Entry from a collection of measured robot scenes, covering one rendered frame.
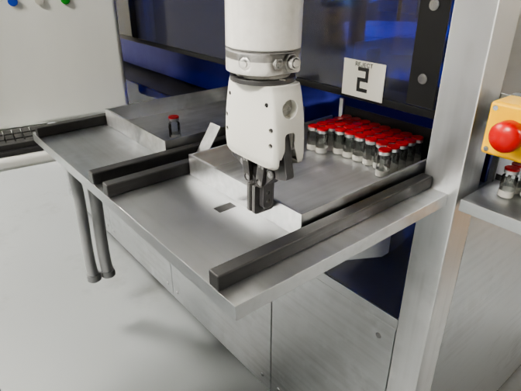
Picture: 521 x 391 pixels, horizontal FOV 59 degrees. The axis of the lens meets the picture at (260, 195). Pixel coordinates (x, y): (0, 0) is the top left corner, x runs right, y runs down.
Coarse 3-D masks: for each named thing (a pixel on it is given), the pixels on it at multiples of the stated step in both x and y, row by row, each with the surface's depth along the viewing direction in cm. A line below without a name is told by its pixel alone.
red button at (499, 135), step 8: (504, 120) 58; (512, 120) 57; (496, 128) 57; (504, 128) 57; (512, 128) 56; (520, 128) 56; (488, 136) 59; (496, 136) 57; (504, 136) 57; (512, 136) 56; (520, 136) 56; (496, 144) 58; (504, 144) 57; (512, 144) 56; (520, 144) 57; (504, 152) 58
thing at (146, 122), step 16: (176, 96) 107; (192, 96) 110; (208, 96) 113; (224, 96) 116; (112, 112) 95; (128, 112) 101; (144, 112) 103; (160, 112) 106; (176, 112) 106; (192, 112) 106; (208, 112) 106; (224, 112) 106; (304, 112) 99; (128, 128) 91; (144, 128) 96; (160, 128) 96; (192, 128) 96; (224, 128) 87; (144, 144) 87; (160, 144) 81; (176, 144) 81
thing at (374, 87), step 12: (348, 60) 76; (348, 72) 77; (360, 72) 75; (372, 72) 73; (384, 72) 72; (348, 84) 78; (360, 84) 76; (372, 84) 74; (384, 84) 72; (360, 96) 76; (372, 96) 75
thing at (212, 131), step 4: (212, 124) 81; (208, 128) 81; (212, 128) 80; (216, 128) 80; (208, 132) 81; (212, 132) 80; (216, 132) 80; (204, 136) 81; (208, 136) 81; (212, 136) 80; (216, 136) 80; (204, 140) 81; (208, 140) 80; (212, 140) 80; (200, 144) 81; (204, 144) 81; (208, 144) 80; (200, 148) 81; (204, 148) 80; (208, 148) 80
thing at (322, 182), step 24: (312, 120) 90; (192, 168) 74; (216, 168) 69; (240, 168) 77; (312, 168) 77; (336, 168) 77; (360, 168) 77; (408, 168) 69; (240, 192) 65; (288, 192) 69; (312, 192) 69; (336, 192) 69; (360, 192) 63; (264, 216) 62; (288, 216) 58; (312, 216) 58
